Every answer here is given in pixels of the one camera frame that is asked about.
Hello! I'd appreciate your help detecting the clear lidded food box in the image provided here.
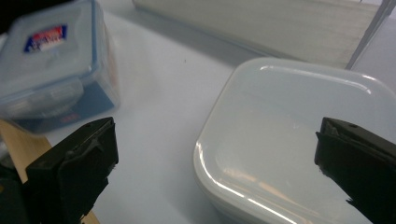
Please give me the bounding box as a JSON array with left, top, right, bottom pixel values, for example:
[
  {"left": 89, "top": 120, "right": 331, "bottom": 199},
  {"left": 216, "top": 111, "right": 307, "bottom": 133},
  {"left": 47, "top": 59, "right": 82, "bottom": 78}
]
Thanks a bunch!
[{"left": 0, "top": 0, "right": 121, "bottom": 134}]

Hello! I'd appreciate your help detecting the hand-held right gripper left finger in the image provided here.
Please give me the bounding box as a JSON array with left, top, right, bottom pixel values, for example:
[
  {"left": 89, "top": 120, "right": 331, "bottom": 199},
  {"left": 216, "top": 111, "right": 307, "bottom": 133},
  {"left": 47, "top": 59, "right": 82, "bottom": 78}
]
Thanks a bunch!
[{"left": 25, "top": 117, "right": 120, "bottom": 224}]

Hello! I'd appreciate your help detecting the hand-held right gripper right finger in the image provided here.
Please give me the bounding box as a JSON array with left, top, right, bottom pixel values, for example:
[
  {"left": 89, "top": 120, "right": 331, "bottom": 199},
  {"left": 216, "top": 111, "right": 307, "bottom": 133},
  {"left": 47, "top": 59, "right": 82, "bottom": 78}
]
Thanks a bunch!
[{"left": 314, "top": 117, "right": 396, "bottom": 224}]

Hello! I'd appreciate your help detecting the white plastic container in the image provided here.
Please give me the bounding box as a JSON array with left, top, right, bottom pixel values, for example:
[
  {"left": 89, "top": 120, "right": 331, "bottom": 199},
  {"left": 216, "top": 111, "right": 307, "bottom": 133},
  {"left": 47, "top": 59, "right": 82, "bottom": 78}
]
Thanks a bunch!
[{"left": 192, "top": 56, "right": 396, "bottom": 224}]

